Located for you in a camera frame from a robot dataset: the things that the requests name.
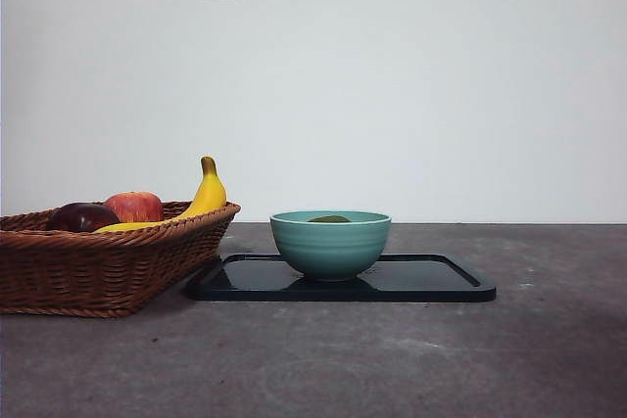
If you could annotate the green avocado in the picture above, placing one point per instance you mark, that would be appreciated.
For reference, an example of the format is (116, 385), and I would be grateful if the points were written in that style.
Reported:
(328, 218)

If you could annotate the teal ceramic bowl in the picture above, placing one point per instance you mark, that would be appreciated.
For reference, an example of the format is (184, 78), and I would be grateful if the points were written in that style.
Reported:
(330, 251)

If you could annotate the yellow banana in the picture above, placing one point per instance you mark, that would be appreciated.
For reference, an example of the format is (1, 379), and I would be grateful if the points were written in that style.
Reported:
(210, 193)

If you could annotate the black rectangular tray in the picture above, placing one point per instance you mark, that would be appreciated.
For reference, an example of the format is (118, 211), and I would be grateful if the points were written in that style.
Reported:
(431, 286)

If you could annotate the red and yellow apple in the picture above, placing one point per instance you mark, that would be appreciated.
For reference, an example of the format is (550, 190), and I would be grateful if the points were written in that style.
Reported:
(137, 205)

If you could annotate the brown wicker basket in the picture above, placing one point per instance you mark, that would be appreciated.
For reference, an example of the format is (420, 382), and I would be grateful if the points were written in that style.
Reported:
(98, 271)

